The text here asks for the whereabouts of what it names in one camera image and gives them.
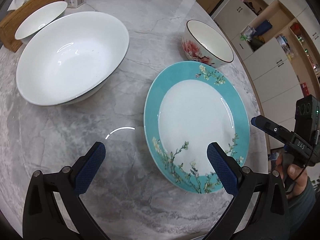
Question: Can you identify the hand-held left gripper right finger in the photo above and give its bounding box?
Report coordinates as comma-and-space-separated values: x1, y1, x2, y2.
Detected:
200, 142, 298, 240

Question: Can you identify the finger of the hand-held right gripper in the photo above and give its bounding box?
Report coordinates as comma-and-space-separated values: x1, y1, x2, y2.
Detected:
251, 114, 297, 152

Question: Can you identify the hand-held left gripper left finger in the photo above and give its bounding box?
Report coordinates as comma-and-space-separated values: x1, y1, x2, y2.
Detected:
22, 141, 110, 240

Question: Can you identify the teal floral plate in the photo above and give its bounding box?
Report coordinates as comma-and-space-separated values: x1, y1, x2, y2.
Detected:
144, 61, 250, 194

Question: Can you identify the large white bowl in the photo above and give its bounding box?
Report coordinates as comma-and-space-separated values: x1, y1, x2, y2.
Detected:
16, 12, 130, 106

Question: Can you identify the pink floral bowl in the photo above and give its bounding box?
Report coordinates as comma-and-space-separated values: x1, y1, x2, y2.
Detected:
181, 19, 234, 68

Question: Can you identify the small white bowl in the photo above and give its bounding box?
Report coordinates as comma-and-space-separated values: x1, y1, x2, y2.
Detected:
14, 1, 68, 44

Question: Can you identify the person's right forearm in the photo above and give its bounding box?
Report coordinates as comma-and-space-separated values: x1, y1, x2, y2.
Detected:
285, 176, 318, 240

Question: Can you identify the person's right hand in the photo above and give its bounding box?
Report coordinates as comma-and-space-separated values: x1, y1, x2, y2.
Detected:
275, 152, 310, 193

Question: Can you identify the beige storage cabinet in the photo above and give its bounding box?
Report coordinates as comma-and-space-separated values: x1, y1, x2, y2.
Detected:
212, 0, 320, 150

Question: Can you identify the green plant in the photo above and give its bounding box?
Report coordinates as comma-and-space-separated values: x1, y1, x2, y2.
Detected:
240, 34, 265, 52

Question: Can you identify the blue bag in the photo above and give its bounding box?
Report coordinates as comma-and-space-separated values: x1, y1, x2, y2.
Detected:
255, 20, 273, 34

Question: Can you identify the wooden tissue box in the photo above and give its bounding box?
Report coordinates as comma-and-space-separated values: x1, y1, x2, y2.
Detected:
0, 0, 64, 53

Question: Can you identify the white tissue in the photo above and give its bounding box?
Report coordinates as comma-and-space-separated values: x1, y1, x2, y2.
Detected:
7, 0, 54, 12

